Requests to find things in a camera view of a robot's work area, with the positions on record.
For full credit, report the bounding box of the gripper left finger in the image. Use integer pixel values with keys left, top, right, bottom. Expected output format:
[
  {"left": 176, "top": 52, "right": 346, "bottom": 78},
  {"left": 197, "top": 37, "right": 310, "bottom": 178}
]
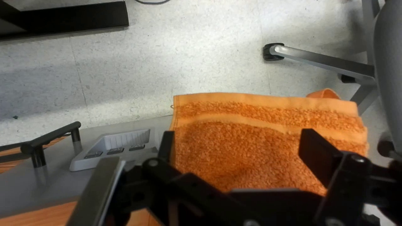
[{"left": 107, "top": 130, "right": 252, "bottom": 226}]

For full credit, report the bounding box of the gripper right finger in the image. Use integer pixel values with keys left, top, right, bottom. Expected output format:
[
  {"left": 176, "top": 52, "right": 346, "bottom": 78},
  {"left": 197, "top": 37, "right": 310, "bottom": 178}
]
[{"left": 298, "top": 128, "right": 402, "bottom": 226}]

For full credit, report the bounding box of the orange terry towel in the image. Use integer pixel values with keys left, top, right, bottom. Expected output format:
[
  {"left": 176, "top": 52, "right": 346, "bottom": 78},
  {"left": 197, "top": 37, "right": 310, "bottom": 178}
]
[{"left": 170, "top": 89, "right": 369, "bottom": 196}]

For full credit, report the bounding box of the silver metal tap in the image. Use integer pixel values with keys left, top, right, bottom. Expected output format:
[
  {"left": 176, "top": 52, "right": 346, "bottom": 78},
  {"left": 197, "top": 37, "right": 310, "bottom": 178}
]
[{"left": 65, "top": 156, "right": 127, "bottom": 226}]

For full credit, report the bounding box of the white plastic control panel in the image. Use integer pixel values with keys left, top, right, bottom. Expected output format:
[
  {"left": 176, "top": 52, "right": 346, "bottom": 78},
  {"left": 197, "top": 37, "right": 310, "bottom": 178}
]
[{"left": 69, "top": 128, "right": 159, "bottom": 172}]

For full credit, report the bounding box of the grey office chair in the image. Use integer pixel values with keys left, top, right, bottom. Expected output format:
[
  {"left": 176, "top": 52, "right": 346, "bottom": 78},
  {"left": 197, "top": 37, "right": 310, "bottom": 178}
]
[{"left": 263, "top": 0, "right": 402, "bottom": 159}]

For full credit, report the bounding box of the toy kitchen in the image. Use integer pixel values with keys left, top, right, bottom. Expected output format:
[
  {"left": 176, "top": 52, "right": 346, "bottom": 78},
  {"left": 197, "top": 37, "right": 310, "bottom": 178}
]
[{"left": 0, "top": 115, "right": 176, "bottom": 226}]

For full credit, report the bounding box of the black table base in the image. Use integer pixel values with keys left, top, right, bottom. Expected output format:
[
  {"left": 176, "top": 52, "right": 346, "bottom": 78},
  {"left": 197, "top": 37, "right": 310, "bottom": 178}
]
[{"left": 0, "top": 0, "right": 130, "bottom": 41}]

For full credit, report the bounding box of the black bar handle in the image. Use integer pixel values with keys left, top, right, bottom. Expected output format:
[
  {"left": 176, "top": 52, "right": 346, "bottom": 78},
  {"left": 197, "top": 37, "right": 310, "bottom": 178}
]
[{"left": 20, "top": 121, "right": 83, "bottom": 169}]

